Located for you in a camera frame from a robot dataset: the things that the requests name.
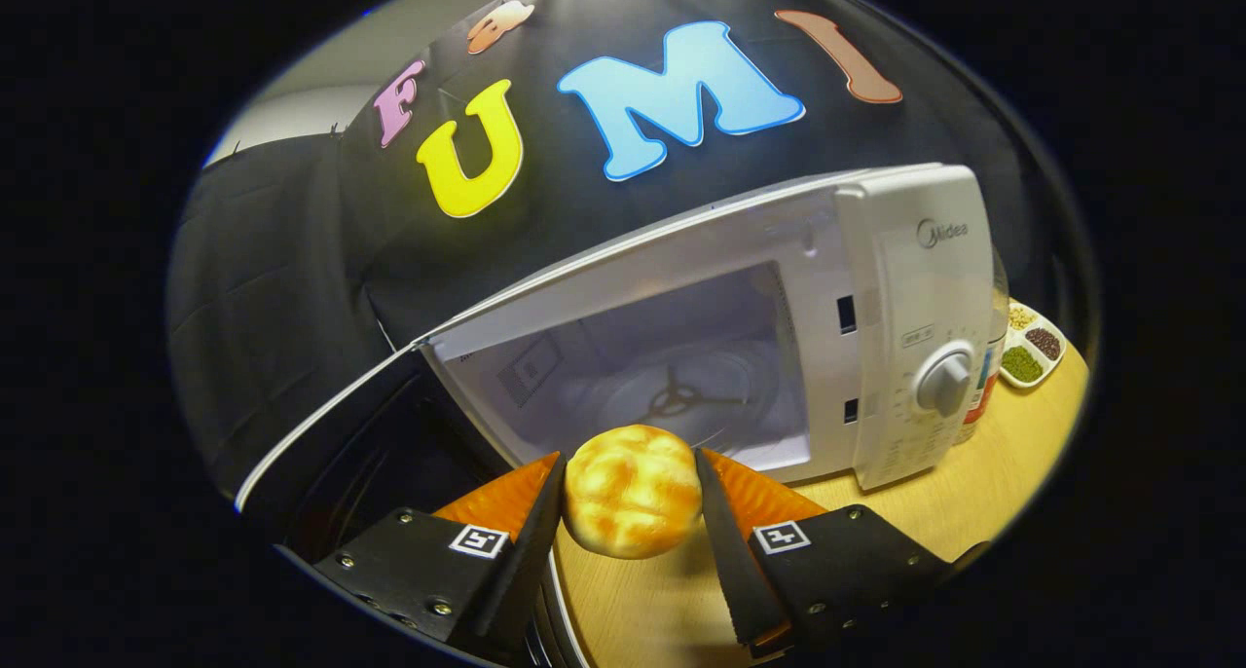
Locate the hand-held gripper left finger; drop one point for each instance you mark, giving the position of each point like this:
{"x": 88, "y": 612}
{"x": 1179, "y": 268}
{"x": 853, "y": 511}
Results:
{"x": 526, "y": 571}

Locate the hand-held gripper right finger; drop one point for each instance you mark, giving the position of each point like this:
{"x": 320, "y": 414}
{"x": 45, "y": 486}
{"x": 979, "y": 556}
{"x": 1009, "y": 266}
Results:
{"x": 732, "y": 571}

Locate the golden bread bun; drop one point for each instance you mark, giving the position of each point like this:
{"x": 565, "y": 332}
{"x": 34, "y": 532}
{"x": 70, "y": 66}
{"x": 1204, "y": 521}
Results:
{"x": 633, "y": 493}

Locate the white microwave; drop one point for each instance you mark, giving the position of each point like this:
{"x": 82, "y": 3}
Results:
{"x": 905, "y": 278}

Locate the clear plastic water bottle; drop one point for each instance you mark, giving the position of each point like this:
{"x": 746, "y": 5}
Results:
{"x": 985, "y": 395}

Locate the white divided bean dish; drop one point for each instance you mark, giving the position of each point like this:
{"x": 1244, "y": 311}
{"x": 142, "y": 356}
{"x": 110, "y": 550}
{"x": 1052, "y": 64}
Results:
{"x": 1032, "y": 352}

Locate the black backdrop cloth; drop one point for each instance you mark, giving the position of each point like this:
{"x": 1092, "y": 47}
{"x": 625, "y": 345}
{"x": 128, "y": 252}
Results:
{"x": 292, "y": 259}

